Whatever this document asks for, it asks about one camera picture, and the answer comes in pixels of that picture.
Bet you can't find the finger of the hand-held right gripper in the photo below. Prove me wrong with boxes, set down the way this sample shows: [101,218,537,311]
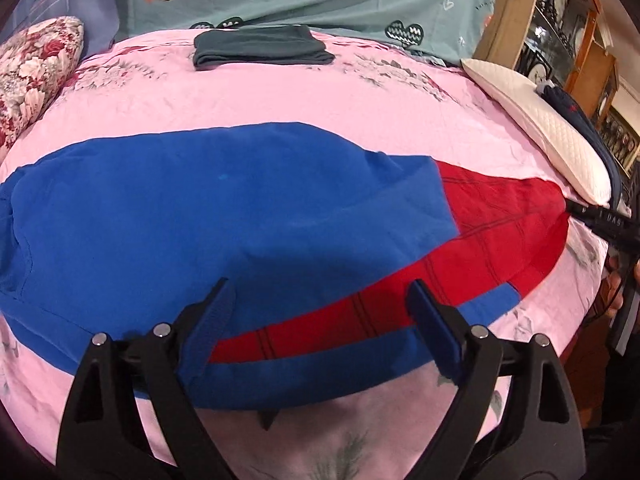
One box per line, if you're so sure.
[564,199,640,248]

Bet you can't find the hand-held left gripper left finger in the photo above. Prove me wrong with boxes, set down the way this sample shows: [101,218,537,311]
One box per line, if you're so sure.
[56,277,237,480]

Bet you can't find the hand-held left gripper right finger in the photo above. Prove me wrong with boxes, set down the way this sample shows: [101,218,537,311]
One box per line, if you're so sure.
[406,280,586,480]

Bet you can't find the blue and red pants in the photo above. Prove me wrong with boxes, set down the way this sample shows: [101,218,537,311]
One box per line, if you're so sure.
[0,121,571,410]

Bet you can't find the person's right hand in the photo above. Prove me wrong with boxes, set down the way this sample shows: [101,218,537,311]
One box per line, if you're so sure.
[597,255,640,321]

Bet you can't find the navy blue garment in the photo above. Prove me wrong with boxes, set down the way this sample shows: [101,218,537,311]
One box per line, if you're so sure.
[539,84,632,211]

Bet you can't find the white quilted pillow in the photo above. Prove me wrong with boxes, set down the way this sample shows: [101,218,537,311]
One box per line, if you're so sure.
[460,57,617,207]

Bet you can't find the wooden display cabinet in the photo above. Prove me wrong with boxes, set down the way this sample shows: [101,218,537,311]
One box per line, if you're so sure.
[472,0,640,181]

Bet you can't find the pink floral bed sheet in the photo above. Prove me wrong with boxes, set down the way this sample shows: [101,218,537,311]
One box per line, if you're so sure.
[0,27,632,480]

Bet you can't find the folded dark green garment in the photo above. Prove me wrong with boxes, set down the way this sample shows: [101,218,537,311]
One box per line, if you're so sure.
[192,25,335,72]

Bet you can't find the red floral pillow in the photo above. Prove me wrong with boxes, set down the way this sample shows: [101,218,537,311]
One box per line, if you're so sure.
[0,16,85,151]

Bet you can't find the blue plaid pillow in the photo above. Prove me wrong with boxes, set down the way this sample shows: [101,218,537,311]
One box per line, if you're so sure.
[0,0,123,58]

